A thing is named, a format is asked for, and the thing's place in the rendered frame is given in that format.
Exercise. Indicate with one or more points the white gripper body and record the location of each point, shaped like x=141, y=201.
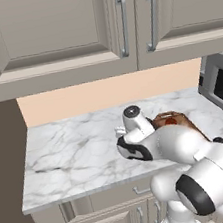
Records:
x=120, y=131

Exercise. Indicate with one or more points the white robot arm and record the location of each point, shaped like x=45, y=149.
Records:
x=186, y=146

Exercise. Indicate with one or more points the brown wooden cutting board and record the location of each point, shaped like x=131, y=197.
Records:
x=180, y=120

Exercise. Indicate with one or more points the beige drawer front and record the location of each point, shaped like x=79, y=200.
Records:
x=112, y=195

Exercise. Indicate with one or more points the grey coffee machine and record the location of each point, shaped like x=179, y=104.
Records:
x=219, y=84

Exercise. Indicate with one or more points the wide beige wall cupboard door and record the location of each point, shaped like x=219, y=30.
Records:
x=48, y=35

